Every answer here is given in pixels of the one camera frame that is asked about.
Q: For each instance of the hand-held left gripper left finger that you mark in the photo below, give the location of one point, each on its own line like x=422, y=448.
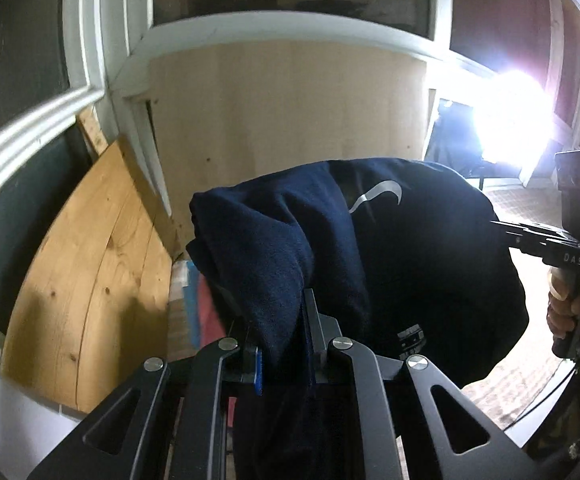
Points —
x=258, y=370

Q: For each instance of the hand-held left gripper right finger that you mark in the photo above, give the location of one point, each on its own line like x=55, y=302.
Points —
x=315, y=340

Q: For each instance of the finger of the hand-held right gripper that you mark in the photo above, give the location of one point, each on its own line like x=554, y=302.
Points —
x=512, y=226
x=534, y=245

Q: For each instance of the navy blue sweatshirt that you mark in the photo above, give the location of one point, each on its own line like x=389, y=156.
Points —
x=419, y=260

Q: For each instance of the person's right hand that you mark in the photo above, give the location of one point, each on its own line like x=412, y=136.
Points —
x=558, y=290

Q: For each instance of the pink garment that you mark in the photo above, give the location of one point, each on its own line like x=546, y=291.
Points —
x=215, y=320

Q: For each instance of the light blue garment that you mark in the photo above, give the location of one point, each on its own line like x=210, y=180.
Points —
x=192, y=300

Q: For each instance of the bright lamp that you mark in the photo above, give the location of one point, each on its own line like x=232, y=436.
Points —
x=514, y=125

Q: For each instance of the pink plaid blanket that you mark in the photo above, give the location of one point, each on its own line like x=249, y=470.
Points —
x=509, y=395

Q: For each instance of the wooden board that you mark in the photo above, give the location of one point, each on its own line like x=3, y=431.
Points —
x=85, y=285

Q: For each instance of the white window frame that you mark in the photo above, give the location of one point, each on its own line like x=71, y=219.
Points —
x=85, y=35

